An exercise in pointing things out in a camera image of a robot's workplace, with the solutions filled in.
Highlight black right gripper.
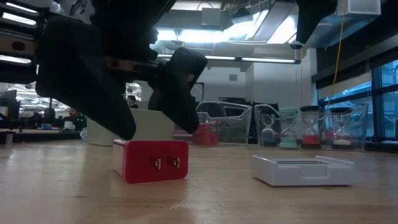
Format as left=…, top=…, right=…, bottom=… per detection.
left=294, top=0, right=339, bottom=45

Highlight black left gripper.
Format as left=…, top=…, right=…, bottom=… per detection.
left=0, top=0, right=208, bottom=141

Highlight red wall charger block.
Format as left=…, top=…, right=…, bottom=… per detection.
left=111, top=139, right=190, bottom=184
left=192, top=123, right=220, bottom=146

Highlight hourglass with mint green caps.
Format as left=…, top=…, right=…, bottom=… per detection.
left=278, top=107, right=299, bottom=149

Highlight hourglass with red sand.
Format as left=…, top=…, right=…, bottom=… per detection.
left=299, top=105, right=323, bottom=149

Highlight hourglass with blue sand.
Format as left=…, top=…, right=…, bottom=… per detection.
left=260, top=112, right=278, bottom=147

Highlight hourglass with white sand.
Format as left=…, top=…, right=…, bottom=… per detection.
left=329, top=106, right=355, bottom=151

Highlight white plastic box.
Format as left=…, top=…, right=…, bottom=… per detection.
left=251, top=154, right=356, bottom=187

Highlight person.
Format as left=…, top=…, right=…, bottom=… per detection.
left=43, top=107, right=58, bottom=125
left=126, top=95, right=139, bottom=110
left=67, top=107, right=82, bottom=125

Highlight white opaque storage bin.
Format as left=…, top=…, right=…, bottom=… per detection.
left=86, top=108, right=177, bottom=147

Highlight long ceiling light strip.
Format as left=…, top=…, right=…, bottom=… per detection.
left=155, top=53, right=302, bottom=65

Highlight white ceiling air unit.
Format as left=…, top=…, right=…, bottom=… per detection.
left=337, top=0, right=382, bottom=16

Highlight grey ceiling box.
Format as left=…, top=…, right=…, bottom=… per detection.
left=201, top=7, right=222, bottom=27

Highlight background desk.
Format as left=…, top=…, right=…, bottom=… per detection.
left=0, top=127, right=82, bottom=144

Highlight clear plastic storage bin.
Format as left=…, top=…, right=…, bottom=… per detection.
left=195, top=100, right=253, bottom=147
left=254, top=102, right=370, bottom=152

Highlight dark-framed window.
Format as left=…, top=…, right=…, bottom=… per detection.
left=317, top=58, right=398, bottom=142

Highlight black computer monitor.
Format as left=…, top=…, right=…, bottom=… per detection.
left=0, top=89, right=21, bottom=129

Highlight yellow hanging cable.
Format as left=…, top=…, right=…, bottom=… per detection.
left=325, top=9, right=346, bottom=105

